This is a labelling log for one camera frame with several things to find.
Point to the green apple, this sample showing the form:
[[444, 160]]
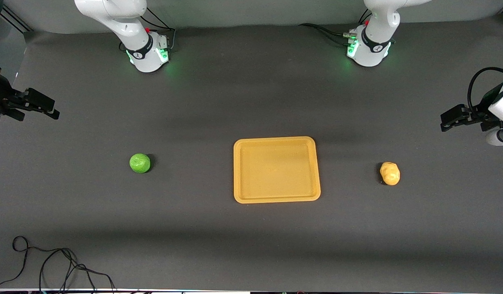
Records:
[[140, 163]]

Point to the yellow potato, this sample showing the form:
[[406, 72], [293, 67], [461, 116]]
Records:
[[390, 173]]

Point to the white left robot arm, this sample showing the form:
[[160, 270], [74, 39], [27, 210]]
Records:
[[376, 24]]

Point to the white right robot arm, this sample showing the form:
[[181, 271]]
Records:
[[125, 24]]

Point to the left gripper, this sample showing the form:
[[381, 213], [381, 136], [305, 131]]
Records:
[[479, 114]]

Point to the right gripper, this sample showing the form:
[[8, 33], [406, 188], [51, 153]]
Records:
[[2, 97]]

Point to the orange plastic tray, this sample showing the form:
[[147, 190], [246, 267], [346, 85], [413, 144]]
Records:
[[276, 169]]

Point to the dark grey table mat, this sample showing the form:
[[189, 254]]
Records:
[[357, 245]]

